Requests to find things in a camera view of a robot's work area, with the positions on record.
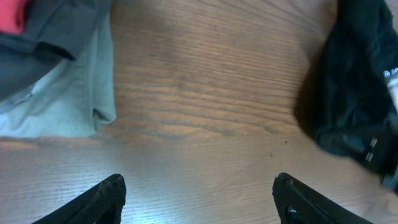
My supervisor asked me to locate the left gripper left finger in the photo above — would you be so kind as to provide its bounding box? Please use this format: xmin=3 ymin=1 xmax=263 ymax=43
xmin=33 ymin=174 xmax=126 ymax=224

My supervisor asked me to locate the black garment red trim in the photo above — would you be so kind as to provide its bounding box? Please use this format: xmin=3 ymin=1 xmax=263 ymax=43
xmin=0 ymin=0 xmax=29 ymax=34

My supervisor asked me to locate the olive grey folded garment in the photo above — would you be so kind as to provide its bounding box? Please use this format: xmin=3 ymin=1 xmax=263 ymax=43
xmin=1 ymin=0 xmax=116 ymax=138

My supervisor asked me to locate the black t-shirt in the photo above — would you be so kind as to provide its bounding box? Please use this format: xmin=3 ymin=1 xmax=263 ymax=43
xmin=297 ymin=0 xmax=397 ymax=175

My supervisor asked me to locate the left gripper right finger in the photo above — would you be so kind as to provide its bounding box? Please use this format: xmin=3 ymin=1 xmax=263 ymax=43
xmin=272 ymin=172 xmax=372 ymax=224

